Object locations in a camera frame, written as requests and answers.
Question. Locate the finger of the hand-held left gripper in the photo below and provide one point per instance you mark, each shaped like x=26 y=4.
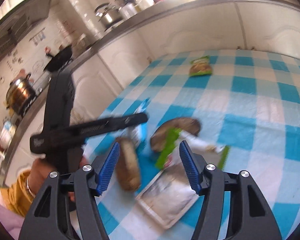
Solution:
x=60 y=100
x=115 y=123

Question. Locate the purple clothing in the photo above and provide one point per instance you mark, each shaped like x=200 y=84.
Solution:
x=2 y=220

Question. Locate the person's left forearm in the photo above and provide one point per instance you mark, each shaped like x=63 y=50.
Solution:
x=15 y=195

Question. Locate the blue checkered tablecloth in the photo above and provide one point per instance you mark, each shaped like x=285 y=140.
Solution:
x=252 y=120

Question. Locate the range hood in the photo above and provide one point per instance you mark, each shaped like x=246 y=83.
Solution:
x=20 y=22

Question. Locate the white mug green print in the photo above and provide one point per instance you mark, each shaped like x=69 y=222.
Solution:
x=145 y=1

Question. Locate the person's left hand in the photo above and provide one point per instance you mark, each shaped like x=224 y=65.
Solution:
x=41 y=172

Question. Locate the brown bread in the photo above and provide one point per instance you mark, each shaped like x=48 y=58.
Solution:
x=128 y=165

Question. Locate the black wok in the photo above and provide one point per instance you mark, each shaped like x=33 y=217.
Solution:
x=60 y=60

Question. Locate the brown round disc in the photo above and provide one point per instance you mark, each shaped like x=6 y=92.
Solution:
x=182 y=127

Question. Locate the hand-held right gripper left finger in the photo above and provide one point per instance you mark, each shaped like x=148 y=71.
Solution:
x=110 y=170

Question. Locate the steel pot with lid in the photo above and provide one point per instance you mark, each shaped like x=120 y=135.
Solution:
x=20 y=95

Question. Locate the green snack bag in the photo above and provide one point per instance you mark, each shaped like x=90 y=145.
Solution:
x=200 y=66

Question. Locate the silver foil packet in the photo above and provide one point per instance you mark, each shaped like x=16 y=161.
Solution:
x=165 y=197

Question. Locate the gas stove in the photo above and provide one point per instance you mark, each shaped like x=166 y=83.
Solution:
x=31 y=106

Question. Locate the green white wrapper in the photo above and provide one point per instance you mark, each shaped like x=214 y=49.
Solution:
x=168 y=145

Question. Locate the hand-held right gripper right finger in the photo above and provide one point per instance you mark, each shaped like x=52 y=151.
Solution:
x=190 y=170

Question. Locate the white blue plastic bag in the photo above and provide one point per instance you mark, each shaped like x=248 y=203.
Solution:
x=140 y=132

